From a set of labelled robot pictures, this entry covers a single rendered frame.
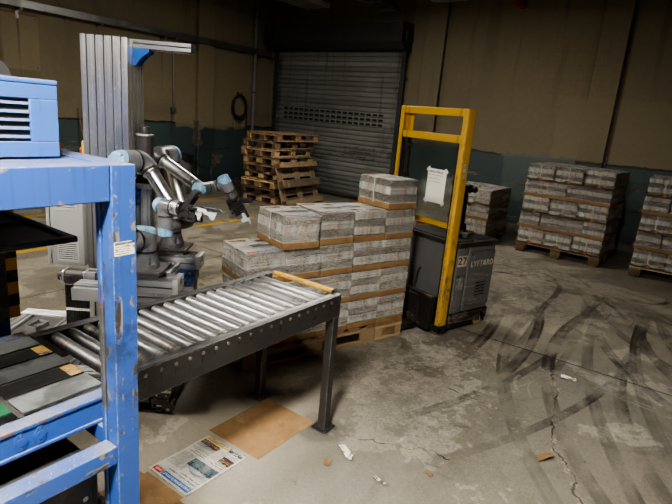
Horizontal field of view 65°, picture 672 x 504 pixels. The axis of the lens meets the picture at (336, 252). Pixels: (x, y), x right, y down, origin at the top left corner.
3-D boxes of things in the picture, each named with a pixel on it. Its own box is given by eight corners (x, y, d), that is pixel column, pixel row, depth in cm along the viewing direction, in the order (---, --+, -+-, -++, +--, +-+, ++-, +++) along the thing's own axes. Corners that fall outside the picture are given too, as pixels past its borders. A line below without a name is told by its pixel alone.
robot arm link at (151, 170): (140, 157, 286) (187, 232, 282) (124, 158, 276) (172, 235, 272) (152, 144, 281) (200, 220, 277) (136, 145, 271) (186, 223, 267)
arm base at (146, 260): (127, 269, 286) (126, 251, 283) (137, 261, 300) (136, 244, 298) (155, 271, 286) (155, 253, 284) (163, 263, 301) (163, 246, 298)
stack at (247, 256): (218, 349, 382) (221, 239, 361) (345, 323, 451) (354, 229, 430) (242, 372, 353) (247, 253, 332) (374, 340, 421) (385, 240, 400)
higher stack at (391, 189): (345, 323, 450) (359, 173, 418) (371, 318, 468) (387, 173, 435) (373, 340, 421) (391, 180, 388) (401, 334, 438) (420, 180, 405)
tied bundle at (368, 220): (324, 231, 412) (326, 202, 406) (354, 229, 429) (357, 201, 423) (353, 243, 383) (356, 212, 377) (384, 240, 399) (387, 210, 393)
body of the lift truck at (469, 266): (391, 306, 502) (401, 224, 482) (431, 298, 534) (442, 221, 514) (446, 333, 449) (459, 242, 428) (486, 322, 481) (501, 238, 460)
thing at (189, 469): (209, 435, 283) (209, 434, 282) (246, 458, 267) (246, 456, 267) (149, 469, 253) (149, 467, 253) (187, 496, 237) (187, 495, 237)
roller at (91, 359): (60, 341, 212) (60, 329, 211) (128, 382, 186) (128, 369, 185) (48, 344, 208) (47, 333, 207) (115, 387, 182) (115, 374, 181)
